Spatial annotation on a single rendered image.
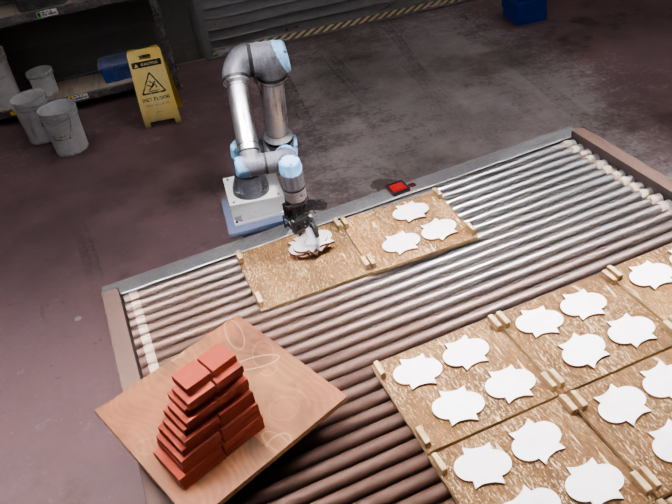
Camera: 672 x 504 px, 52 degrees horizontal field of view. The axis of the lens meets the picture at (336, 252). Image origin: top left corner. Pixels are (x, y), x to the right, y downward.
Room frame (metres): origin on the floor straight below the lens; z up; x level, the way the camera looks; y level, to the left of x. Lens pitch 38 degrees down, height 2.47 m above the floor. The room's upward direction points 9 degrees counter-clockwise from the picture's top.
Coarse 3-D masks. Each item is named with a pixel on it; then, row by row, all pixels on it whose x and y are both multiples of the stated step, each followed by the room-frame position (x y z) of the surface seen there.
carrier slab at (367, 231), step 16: (432, 192) 2.27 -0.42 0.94; (384, 208) 2.22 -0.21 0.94; (432, 208) 2.17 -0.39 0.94; (448, 208) 2.15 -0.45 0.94; (352, 224) 2.15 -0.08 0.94; (368, 224) 2.13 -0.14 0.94; (384, 224) 2.11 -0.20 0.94; (400, 224) 2.10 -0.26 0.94; (416, 224) 2.08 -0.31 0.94; (464, 224) 2.03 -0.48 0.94; (352, 240) 2.05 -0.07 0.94; (368, 240) 2.03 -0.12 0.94; (384, 240) 2.02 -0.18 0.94; (448, 240) 1.95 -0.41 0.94; (464, 240) 1.94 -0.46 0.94; (384, 256) 1.92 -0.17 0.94; (400, 256) 1.91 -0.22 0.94; (416, 256) 1.89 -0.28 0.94
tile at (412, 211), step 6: (408, 204) 2.20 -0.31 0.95; (414, 204) 2.20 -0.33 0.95; (420, 204) 2.19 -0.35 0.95; (396, 210) 2.18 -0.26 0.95; (402, 210) 2.17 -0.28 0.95; (408, 210) 2.16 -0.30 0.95; (414, 210) 2.16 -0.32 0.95; (420, 210) 2.15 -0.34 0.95; (426, 210) 2.15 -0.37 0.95; (396, 216) 2.14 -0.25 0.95; (402, 216) 2.13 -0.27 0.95; (408, 216) 2.13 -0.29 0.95; (414, 216) 2.12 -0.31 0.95; (420, 216) 2.11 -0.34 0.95; (408, 222) 2.09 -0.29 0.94
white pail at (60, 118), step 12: (48, 108) 5.23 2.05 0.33; (60, 108) 5.26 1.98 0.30; (72, 108) 5.10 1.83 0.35; (48, 120) 5.00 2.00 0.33; (60, 120) 5.01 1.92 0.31; (72, 120) 5.06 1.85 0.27; (48, 132) 5.04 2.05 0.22; (60, 132) 5.00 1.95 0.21; (72, 132) 5.04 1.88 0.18; (84, 132) 5.16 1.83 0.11; (60, 144) 5.01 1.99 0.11; (72, 144) 5.02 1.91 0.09; (84, 144) 5.09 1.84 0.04
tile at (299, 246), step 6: (324, 234) 2.05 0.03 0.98; (294, 240) 2.04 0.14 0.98; (300, 240) 2.03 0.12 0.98; (324, 240) 2.01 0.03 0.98; (294, 246) 2.00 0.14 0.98; (300, 246) 2.00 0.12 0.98; (306, 246) 1.99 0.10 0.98; (312, 246) 1.99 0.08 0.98; (300, 252) 1.97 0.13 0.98; (306, 252) 1.97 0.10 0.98; (312, 252) 1.95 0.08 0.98
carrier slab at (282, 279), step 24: (288, 240) 2.11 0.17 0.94; (336, 240) 2.06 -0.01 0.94; (240, 264) 2.01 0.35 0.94; (264, 264) 1.99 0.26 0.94; (288, 264) 1.97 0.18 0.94; (312, 264) 1.94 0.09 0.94; (336, 264) 1.92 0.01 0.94; (360, 264) 1.90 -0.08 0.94; (264, 288) 1.86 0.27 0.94; (288, 288) 1.83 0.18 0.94; (312, 288) 1.81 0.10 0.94; (264, 312) 1.75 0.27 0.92
